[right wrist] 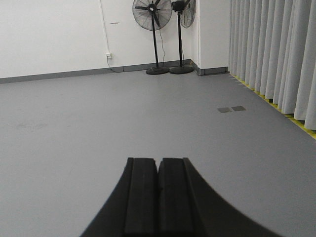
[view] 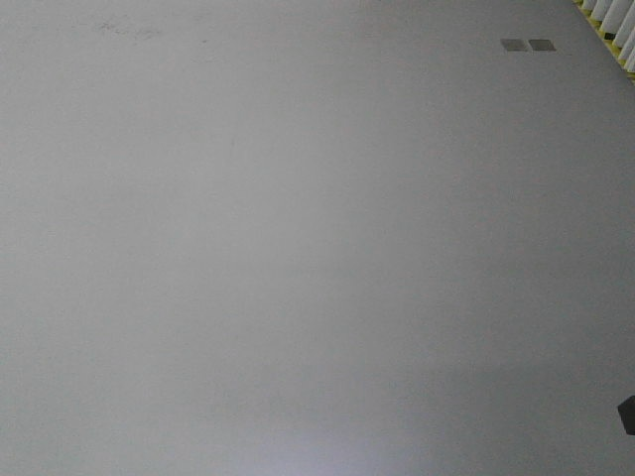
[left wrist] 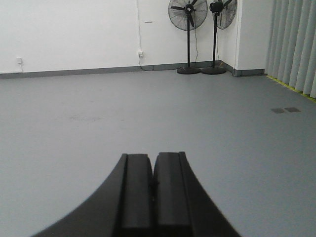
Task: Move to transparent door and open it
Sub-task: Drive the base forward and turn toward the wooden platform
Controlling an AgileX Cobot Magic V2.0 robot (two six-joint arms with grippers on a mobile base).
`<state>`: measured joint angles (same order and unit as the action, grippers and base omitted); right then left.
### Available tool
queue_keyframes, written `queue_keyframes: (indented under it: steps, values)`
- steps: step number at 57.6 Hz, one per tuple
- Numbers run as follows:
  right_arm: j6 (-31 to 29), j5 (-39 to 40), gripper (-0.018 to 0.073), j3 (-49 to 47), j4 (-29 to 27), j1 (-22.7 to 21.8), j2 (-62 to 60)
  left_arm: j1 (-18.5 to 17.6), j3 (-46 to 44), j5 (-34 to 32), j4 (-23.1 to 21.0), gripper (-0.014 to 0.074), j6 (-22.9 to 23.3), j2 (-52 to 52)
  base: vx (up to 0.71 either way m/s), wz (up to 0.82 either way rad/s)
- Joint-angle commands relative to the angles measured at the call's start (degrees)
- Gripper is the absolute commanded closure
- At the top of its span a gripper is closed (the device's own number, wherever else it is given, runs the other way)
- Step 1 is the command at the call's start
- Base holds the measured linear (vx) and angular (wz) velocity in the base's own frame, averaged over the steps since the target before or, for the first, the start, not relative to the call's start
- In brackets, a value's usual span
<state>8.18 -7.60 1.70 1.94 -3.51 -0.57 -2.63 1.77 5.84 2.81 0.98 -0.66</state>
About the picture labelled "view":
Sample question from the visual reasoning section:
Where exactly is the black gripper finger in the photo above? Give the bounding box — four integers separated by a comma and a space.
617, 395, 635, 436

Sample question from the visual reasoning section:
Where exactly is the white slatted barrier yellow base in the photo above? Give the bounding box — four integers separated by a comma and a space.
572, 0, 635, 83

